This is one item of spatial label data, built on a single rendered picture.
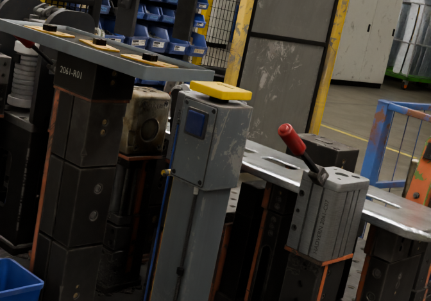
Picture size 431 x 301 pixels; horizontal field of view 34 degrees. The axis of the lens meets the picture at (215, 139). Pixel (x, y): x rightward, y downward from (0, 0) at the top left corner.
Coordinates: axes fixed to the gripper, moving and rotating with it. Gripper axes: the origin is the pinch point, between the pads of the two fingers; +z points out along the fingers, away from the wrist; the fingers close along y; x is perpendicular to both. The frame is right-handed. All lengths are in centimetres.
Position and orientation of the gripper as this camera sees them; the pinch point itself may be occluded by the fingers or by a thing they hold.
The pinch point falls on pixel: (154, 29)
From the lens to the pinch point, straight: 103.8
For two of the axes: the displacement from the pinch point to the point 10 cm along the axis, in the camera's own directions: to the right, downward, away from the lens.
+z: -1.9, 9.6, 2.0
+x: -8.3, -2.7, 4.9
